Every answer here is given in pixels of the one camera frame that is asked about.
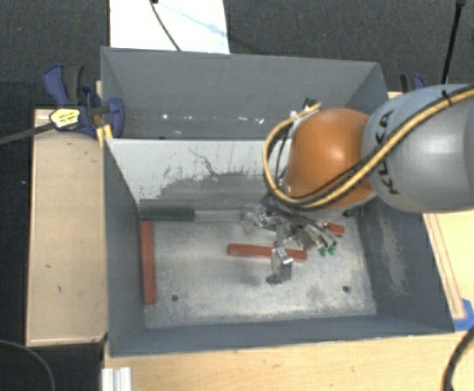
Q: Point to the red-brown flat block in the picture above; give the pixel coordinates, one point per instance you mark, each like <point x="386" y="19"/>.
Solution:
<point x="148" y="263"/>
<point x="249" y="251"/>
<point x="336" y="229"/>

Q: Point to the grey metal bin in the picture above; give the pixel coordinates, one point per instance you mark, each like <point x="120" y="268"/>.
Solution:
<point x="204" y="279"/>

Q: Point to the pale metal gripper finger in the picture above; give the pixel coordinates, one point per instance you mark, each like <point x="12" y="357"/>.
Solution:
<point x="281" y="264"/>
<point x="261" y="218"/>

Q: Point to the dark green flat block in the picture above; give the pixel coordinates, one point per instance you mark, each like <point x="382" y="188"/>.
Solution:
<point x="165" y="213"/>

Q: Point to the pale wood board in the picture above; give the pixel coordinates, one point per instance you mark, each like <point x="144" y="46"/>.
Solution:
<point x="66" y="234"/>

